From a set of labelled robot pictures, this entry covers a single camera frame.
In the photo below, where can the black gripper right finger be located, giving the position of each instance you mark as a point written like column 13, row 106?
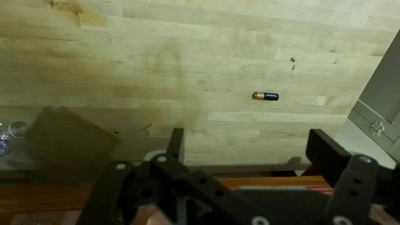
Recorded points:
column 359, row 181

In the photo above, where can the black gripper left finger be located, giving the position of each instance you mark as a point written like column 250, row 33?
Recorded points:
column 184, row 196

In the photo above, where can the white kitchen cabinet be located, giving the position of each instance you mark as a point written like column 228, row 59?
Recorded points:
column 376, row 113

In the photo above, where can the small AA battery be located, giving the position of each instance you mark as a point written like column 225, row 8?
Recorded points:
column 270, row 96

